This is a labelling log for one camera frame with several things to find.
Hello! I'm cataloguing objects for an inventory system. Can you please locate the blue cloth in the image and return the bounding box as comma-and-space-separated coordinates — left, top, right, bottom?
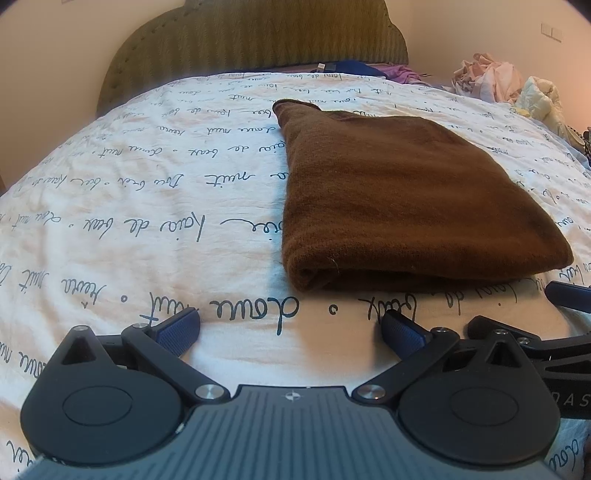
323, 60, 377, 75

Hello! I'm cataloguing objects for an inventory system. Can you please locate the purple cloth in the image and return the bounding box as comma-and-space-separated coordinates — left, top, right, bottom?
372, 64, 421, 84

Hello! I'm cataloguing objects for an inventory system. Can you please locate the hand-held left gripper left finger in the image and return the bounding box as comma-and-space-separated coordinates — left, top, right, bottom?
48, 308, 230, 408

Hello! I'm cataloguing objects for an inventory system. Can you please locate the cream quilted jacket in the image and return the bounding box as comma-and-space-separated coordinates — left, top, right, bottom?
512, 76, 571, 137

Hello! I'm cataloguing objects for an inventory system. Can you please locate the pile of pink clothes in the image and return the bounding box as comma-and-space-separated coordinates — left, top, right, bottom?
451, 52, 527, 103

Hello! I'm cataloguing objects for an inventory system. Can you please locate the white script-printed blanket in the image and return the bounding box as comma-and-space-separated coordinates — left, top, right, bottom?
0, 71, 591, 478

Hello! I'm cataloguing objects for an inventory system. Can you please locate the lavender bed sheet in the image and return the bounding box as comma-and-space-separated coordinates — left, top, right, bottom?
222, 61, 455, 89

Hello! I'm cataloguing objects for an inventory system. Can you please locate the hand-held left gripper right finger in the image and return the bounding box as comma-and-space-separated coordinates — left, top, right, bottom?
353, 310, 532, 408

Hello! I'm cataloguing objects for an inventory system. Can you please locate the brown sweater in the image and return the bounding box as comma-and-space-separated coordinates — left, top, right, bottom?
272, 98, 574, 292

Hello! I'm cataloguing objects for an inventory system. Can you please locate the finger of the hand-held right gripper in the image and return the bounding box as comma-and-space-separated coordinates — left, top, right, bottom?
545, 281, 591, 315
466, 315, 591, 370

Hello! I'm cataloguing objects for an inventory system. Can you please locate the green padded headboard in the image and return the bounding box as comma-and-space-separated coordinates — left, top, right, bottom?
96, 0, 410, 118

